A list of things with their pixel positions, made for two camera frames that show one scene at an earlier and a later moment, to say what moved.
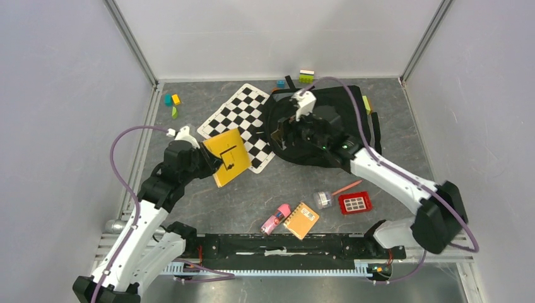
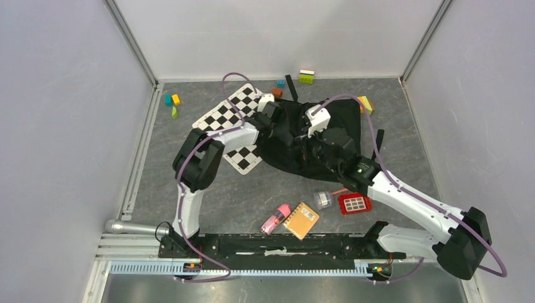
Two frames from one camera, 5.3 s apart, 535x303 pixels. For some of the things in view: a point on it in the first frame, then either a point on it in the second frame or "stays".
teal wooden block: x=168 y=100 stays
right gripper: x=286 y=125 to x=305 y=142
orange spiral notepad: x=301 y=221 stays
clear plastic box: x=323 y=199 stays
